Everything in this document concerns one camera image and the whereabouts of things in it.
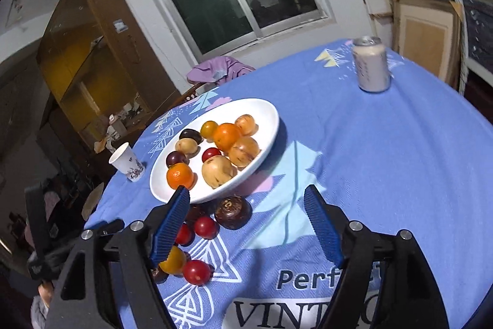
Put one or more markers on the wooden chair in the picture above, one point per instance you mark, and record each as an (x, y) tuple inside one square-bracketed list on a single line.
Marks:
[(189, 93)]

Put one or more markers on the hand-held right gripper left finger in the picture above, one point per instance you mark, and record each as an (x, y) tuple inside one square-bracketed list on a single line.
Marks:
[(169, 225)]

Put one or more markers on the orange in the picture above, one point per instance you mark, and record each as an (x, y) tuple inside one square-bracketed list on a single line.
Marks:
[(227, 136), (179, 175)]

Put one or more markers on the white drink can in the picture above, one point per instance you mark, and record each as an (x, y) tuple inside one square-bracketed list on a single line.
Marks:
[(371, 67)]

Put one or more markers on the white crumpled cloth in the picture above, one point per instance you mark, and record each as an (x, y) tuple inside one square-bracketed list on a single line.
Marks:
[(102, 146)]

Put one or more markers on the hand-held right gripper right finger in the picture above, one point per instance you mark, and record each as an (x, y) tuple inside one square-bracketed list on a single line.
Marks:
[(321, 225)]

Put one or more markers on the yellow tomato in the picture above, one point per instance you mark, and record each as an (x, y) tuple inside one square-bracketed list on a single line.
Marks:
[(175, 260), (208, 128)]

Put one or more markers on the wooden glass cabinet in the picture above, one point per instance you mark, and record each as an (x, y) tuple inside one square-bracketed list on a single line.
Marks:
[(77, 43)]

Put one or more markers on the beige round seat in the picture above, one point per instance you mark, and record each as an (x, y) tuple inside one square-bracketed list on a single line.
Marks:
[(92, 200)]

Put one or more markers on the beige round fruit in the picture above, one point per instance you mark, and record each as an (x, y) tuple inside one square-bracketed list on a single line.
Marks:
[(187, 146)]

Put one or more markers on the orange passion fruit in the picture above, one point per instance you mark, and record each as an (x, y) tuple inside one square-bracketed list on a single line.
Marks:
[(246, 124), (243, 151)]

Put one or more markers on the white plate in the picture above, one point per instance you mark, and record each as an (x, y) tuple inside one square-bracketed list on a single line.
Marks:
[(264, 121)]

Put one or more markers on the person's left hand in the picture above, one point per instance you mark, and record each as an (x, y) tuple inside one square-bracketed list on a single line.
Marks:
[(45, 292)]

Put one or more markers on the white metal shelf rack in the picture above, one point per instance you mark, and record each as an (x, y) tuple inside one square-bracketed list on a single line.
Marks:
[(464, 55)]

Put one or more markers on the wooden picture frame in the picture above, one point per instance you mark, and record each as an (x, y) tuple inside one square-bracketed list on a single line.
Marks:
[(423, 32)]

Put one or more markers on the white paper cup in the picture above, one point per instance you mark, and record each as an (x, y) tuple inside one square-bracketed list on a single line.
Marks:
[(125, 163)]

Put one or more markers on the person's left forearm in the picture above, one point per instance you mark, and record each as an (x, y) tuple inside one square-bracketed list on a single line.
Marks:
[(38, 317)]

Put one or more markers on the pink cloth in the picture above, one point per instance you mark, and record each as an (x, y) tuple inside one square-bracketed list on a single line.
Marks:
[(52, 203)]

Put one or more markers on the large beige spotted fruit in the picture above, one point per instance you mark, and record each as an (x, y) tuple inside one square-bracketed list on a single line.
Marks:
[(217, 171)]

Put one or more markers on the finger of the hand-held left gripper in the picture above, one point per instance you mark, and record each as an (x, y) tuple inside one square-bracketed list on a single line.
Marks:
[(111, 227)]

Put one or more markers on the small wall tag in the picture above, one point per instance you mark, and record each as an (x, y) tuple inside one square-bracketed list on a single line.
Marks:
[(120, 26)]

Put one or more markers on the blue printed tablecloth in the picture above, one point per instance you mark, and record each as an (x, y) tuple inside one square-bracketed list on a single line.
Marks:
[(366, 159)]

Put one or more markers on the brown mangosteen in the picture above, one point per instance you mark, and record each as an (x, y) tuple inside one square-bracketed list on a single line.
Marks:
[(232, 211)]

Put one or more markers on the purple jacket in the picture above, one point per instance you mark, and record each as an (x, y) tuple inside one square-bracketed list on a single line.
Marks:
[(215, 69)]

